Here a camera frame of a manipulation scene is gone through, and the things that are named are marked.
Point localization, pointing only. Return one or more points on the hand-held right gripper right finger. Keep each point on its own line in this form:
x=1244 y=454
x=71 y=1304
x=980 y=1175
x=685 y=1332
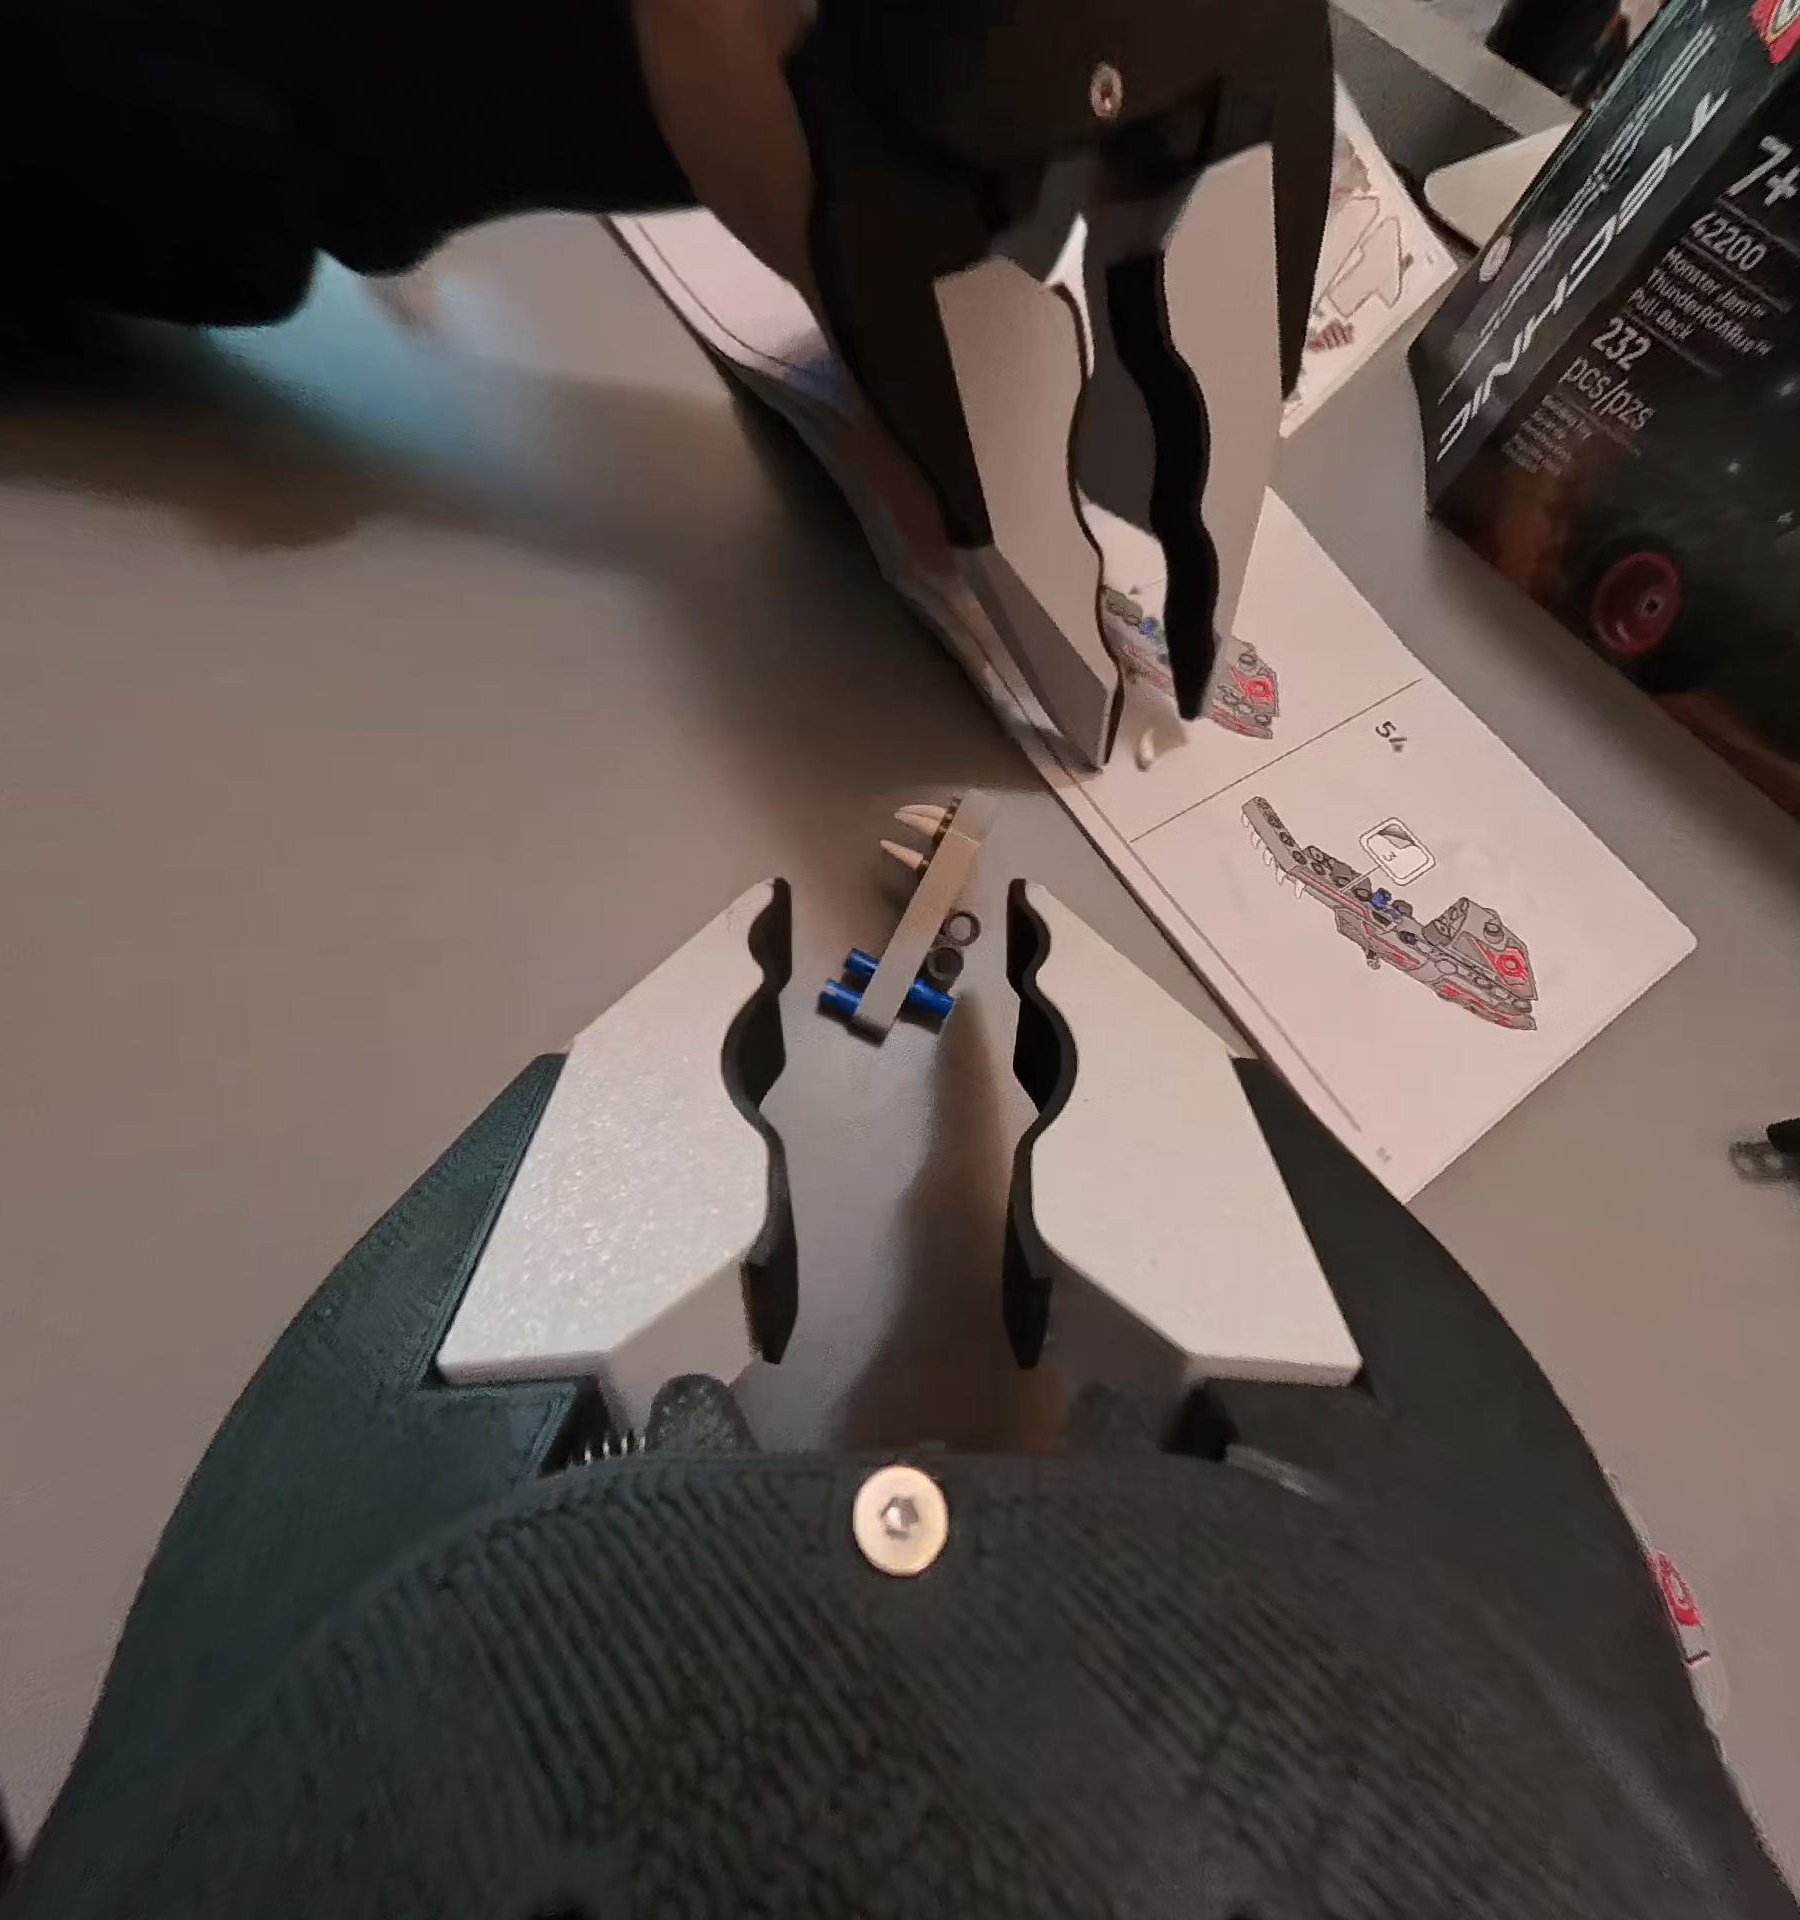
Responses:
x=1185 y=1199

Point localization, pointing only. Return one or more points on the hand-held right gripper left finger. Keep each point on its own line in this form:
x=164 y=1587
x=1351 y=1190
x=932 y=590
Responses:
x=602 y=1199

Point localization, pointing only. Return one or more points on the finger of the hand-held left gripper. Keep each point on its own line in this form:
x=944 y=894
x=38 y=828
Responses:
x=1028 y=495
x=1233 y=375

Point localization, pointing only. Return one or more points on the small white toy tooth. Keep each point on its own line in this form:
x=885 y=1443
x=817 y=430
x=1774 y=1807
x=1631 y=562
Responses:
x=1151 y=745

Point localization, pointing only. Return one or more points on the grey toy jaw with teeth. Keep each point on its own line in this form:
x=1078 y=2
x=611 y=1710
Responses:
x=916 y=929

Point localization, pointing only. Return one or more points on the person's left forearm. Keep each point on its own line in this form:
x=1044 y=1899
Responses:
x=314 y=136

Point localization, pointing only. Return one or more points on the grey desk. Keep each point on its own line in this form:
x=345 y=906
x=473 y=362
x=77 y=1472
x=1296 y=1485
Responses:
x=389 y=719

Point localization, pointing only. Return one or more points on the dark toy set box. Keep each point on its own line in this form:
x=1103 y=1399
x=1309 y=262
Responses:
x=1606 y=375

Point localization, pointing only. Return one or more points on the open instruction booklet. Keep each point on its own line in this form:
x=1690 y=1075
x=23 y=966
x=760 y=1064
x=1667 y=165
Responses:
x=1335 y=779

